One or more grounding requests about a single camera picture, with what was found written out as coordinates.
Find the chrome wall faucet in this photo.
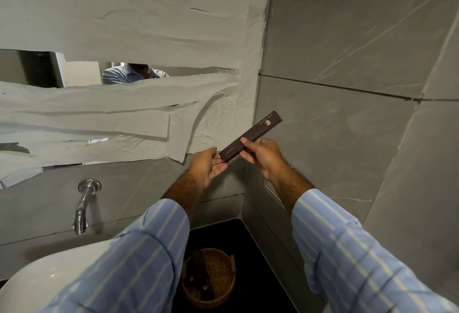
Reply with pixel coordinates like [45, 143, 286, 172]
[72, 179, 102, 235]

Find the person's left hand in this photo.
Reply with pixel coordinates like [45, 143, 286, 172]
[187, 146, 229, 190]

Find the person's right forearm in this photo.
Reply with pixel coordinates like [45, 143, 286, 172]
[265, 162, 459, 313]

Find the person's left forearm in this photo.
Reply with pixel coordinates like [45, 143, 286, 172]
[41, 171, 208, 313]

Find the wall mirror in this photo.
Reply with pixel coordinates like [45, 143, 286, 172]
[0, 49, 239, 171]

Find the white crumpled paper covering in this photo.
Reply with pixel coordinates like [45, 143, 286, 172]
[0, 0, 269, 190]

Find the person's right hand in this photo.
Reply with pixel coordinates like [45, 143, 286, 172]
[239, 137, 288, 181]

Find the woven wicker basket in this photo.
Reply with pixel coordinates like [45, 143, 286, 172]
[181, 248, 237, 309]

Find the slim dark maroon box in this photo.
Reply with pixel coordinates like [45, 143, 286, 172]
[218, 110, 283, 163]

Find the white ceramic sink basin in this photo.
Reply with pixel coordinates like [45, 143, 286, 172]
[0, 239, 116, 313]

